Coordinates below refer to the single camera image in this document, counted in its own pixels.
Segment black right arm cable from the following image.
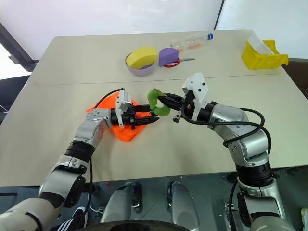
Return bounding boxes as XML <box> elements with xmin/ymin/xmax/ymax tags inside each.
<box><xmin>182</xmin><ymin>108</ymin><xmax>272</xmax><ymax>154</ymax></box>

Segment silver robot leg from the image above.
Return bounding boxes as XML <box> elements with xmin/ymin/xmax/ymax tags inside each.
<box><xmin>100</xmin><ymin>182</ymin><xmax>144</xmax><ymax>223</ymax></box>
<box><xmin>167</xmin><ymin>182</ymin><xmax>200</xmax><ymax>229</ymax></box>

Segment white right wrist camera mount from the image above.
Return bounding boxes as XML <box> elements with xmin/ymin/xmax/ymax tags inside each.
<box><xmin>182</xmin><ymin>73</ymin><xmax>209</xmax><ymax>121</ymax></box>

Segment lilac bowl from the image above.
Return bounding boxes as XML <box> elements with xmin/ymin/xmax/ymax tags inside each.
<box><xmin>125</xmin><ymin>51</ymin><xmax>157</xmax><ymax>77</ymax></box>

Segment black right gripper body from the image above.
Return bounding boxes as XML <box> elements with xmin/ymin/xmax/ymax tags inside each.
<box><xmin>172</xmin><ymin>91</ymin><xmax>195</xmax><ymax>123</ymax></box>

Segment black round robot waist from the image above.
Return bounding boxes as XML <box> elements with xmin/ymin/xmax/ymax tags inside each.
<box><xmin>83</xmin><ymin>221</ymin><xmax>200</xmax><ymax>231</ymax></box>

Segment dark slanted frame beam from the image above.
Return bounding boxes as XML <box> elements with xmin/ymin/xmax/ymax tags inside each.
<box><xmin>0</xmin><ymin>23</ymin><xmax>40</xmax><ymax>72</ymax></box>

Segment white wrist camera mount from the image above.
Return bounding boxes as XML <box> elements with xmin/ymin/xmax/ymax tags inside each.
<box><xmin>115</xmin><ymin>90</ymin><xmax>133</xmax><ymax>128</ymax></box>
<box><xmin>182</xmin><ymin>73</ymin><xmax>209</xmax><ymax>121</ymax></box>

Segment clear bottle with blue cap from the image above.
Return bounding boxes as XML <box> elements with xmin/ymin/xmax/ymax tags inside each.
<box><xmin>170</xmin><ymin>33</ymin><xmax>215</xmax><ymax>52</ymax></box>

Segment yellow plastic bin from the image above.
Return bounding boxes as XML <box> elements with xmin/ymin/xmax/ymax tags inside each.
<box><xmin>241</xmin><ymin>39</ymin><xmax>289</xmax><ymax>71</ymax></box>

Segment purple sponge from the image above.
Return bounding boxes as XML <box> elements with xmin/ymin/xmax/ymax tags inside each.
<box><xmin>157</xmin><ymin>47</ymin><xmax>180</xmax><ymax>67</ymax></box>

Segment yellow round sponge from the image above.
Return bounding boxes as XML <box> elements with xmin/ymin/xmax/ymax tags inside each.
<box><xmin>127</xmin><ymin>47</ymin><xmax>158</xmax><ymax>69</ymax></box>

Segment thin dark pole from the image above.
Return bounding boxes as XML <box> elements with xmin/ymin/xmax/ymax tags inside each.
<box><xmin>213</xmin><ymin>0</ymin><xmax>226</xmax><ymax>31</ymax></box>

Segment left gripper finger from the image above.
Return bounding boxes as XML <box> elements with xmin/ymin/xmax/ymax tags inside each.
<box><xmin>136</xmin><ymin>117</ymin><xmax>161</xmax><ymax>126</ymax></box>
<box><xmin>134</xmin><ymin>104</ymin><xmax>154</xmax><ymax>113</ymax></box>

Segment green fabric scrunchie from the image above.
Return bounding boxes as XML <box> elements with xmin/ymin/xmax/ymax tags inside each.
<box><xmin>146</xmin><ymin>89</ymin><xmax>171</xmax><ymax>117</ymax></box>

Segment white floor cable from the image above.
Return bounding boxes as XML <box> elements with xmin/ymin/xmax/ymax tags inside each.
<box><xmin>89</xmin><ymin>204</ymin><xmax>104</xmax><ymax>214</ymax></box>

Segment silver left robot leg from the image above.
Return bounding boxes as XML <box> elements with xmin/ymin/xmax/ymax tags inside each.
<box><xmin>100</xmin><ymin>182</ymin><xmax>144</xmax><ymax>223</ymax></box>

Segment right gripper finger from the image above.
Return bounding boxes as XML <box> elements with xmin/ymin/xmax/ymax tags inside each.
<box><xmin>164</xmin><ymin>93</ymin><xmax>183</xmax><ymax>102</ymax></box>
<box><xmin>158</xmin><ymin>96</ymin><xmax>181</xmax><ymax>110</ymax></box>

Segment silver right robot leg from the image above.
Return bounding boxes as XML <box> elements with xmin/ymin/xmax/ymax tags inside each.
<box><xmin>167</xmin><ymin>182</ymin><xmax>200</xmax><ymax>229</ymax></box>

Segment red-handled scissors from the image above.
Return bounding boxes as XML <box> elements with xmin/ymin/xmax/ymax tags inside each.
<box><xmin>163</xmin><ymin>57</ymin><xmax>196</xmax><ymax>68</ymax></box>

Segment orange cloth bag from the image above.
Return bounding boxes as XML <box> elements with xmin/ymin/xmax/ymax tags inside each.
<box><xmin>86</xmin><ymin>95</ymin><xmax>149</xmax><ymax>144</ymax></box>

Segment black shoe with white stripes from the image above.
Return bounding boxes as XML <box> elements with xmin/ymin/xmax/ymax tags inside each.
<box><xmin>51</xmin><ymin>206</ymin><xmax>89</xmax><ymax>231</ymax></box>

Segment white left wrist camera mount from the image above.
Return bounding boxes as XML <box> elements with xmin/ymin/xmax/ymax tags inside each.
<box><xmin>115</xmin><ymin>90</ymin><xmax>133</xmax><ymax>128</ymax></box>

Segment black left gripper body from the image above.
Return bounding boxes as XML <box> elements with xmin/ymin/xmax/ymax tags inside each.
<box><xmin>121</xmin><ymin>105</ymin><xmax>138</xmax><ymax>128</ymax></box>

